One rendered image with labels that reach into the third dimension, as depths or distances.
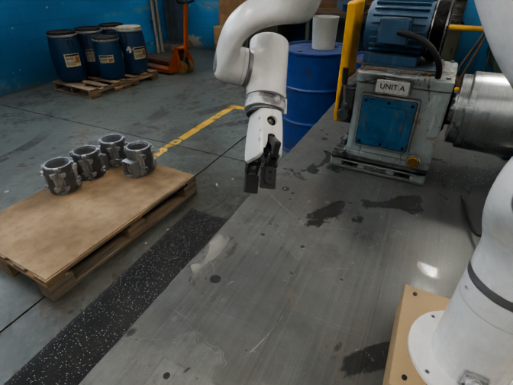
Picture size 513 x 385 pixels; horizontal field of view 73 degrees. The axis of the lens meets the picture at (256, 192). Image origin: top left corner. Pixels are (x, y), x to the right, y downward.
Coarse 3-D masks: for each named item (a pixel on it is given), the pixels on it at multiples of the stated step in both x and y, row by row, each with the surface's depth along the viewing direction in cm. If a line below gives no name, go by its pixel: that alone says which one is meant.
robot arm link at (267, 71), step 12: (264, 36) 71; (276, 36) 71; (252, 48) 71; (264, 48) 70; (276, 48) 70; (288, 48) 73; (252, 60) 69; (264, 60) 70; (276, 60) 70; (252, 72) 69; (264, 72) 69; (276, 72) 70; (252, 84) 70; (264, 84) 69; (276, 84) 70
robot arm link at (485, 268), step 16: (512, 160) 36; (512, 176) 35; (496, 192) 37; (512, 192) 35; (496, 208) 37; (512, 208) 35; (496, 224) 39; (512, 224) 36; (480, 240) 48; (496, 240) 42; (512, 240) 38; (480, 256) 47; (496, 256) 44; (512, 256) 41; (480, 272) 47; (496, 272) 44; (512, 272) 42; (480, 288) 47; (496, 288) 45; (512, 288) 43; (512, 304) 44
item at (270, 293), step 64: (320, 128) 165; (320, 192) 118; (384, 192) 118; (448, 192) 118; (256, 256) 92; (320, 256) 92; (384, 256) 92; (448, 256) 92; (192, 320) 76; (256, 320) 76; (320, 320) 76; (384, 320) 76; (128, 384) 64; (192, 384) 64; (256, 384) 64; (320, 384) 64
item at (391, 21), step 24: (360, 0) 116; (384, 0) 111; (408, 0) 108; (432, 0) 105; (360, 24) 123; (384, 24) 106; (408, 24) 103; (432, 24) 103; (384, 48) 114; (408, 48) 111; (432, 48) 99; (336, 96) 129; (336, 120) 133
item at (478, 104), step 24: (480, 72) 110; (456, 96) 114; (480, 96) 104; (504, 96) 102; (456, 120) 109; (480, 120) 105; (504, 120) 102; (456, 144) 115; (480, 144) 110; (504, 144) 106
